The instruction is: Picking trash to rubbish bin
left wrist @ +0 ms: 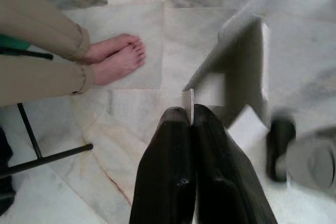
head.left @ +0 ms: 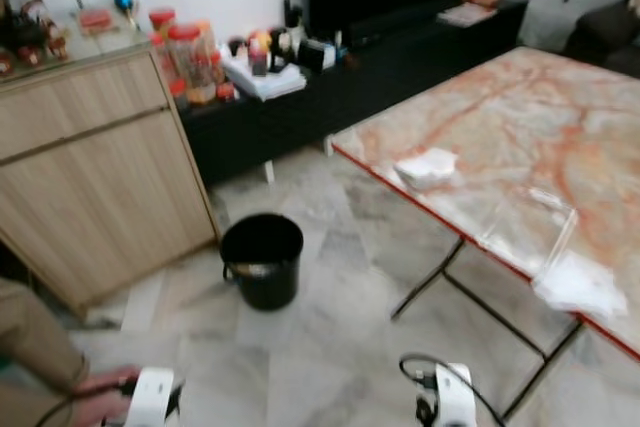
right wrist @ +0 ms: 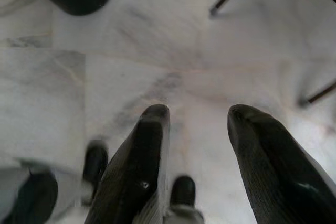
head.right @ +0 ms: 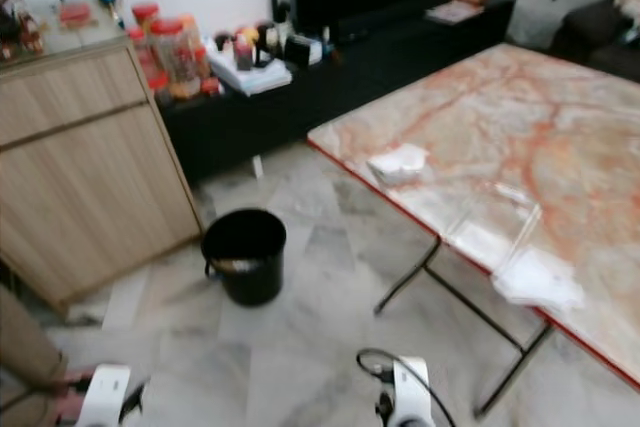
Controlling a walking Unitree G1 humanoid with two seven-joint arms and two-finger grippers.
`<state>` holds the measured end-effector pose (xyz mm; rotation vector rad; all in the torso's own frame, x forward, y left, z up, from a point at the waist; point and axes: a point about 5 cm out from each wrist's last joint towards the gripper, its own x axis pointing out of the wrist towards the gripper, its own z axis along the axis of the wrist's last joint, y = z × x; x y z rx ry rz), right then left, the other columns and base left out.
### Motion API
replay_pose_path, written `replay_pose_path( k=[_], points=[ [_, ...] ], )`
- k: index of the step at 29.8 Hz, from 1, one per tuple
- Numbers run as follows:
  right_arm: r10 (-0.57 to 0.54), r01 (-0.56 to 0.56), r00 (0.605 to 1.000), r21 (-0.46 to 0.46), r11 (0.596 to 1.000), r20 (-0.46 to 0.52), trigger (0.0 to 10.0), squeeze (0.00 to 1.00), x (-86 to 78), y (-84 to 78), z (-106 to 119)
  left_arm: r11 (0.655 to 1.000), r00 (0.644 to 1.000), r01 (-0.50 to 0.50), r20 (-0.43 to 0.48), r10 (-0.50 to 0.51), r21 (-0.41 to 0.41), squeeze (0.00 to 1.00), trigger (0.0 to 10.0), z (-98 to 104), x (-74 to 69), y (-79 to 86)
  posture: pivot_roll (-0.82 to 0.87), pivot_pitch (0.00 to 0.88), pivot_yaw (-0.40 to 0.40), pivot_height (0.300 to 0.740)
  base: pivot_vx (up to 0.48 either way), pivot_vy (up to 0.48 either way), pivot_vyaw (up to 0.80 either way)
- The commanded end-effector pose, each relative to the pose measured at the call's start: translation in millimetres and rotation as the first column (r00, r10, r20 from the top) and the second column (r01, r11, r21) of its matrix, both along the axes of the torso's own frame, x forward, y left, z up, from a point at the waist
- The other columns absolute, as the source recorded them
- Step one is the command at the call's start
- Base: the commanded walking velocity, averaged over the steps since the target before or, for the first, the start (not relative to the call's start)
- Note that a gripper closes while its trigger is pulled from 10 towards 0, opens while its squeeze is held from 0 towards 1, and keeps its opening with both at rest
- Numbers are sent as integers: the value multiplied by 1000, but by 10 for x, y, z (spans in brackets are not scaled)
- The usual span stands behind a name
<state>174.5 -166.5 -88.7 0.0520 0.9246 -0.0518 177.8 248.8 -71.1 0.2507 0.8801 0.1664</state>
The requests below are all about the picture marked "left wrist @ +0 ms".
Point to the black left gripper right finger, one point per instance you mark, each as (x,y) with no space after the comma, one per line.
(225,182)

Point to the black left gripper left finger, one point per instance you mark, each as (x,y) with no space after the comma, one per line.
(162,161)

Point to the black robot foot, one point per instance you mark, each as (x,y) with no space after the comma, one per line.
(281,145)

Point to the grey robot leg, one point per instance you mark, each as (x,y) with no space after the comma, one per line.
(312,163)

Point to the bare person foot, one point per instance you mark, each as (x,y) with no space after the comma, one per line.
(110,45)
(118,66)

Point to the beige trousered person leg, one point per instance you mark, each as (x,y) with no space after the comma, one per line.
(39,79)
(34,16)

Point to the black metal frame chair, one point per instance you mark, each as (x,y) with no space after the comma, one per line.
(65,153)

